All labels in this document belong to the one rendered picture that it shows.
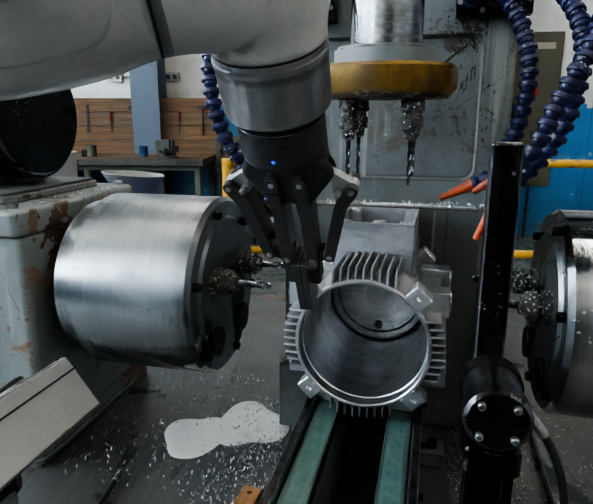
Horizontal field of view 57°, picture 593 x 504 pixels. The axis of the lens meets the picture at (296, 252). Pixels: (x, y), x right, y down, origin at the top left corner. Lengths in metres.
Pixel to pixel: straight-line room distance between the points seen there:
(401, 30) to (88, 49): 0.43
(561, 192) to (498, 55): 5.47
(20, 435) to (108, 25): 0.28
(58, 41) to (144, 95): 5.47
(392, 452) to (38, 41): 0.51
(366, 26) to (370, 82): 0.08
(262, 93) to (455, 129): 0.56
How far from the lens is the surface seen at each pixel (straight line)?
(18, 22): 0.35
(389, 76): 0.65
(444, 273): 0.75
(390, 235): 0.69
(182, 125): 5.83
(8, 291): 0.80
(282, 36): 0.39
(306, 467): 0.62
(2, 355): 0.85
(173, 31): 0.38
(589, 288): 0.64
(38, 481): 0.87
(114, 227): 0.75
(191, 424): 0.92
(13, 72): 0.38
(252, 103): 0.42
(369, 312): 0.85
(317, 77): 0.42
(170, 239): 0.70
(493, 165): 0.57
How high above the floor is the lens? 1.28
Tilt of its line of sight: 14 degrees down
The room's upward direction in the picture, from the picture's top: straight up
